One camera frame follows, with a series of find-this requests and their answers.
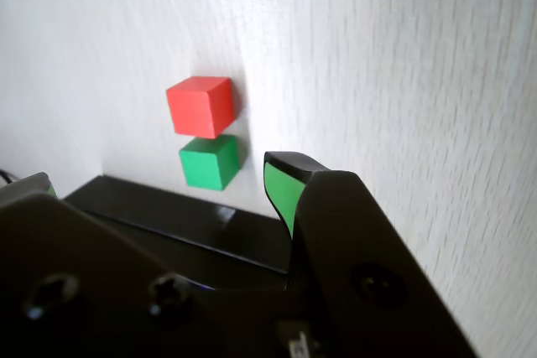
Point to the green wooden cube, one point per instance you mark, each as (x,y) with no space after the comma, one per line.
(205,165)

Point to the red wooden cube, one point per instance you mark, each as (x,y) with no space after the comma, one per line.
(193,110)

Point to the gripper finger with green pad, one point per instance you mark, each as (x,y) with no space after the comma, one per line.
(84,291)
(348,249)

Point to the black box lid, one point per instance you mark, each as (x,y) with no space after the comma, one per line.
(168,211)

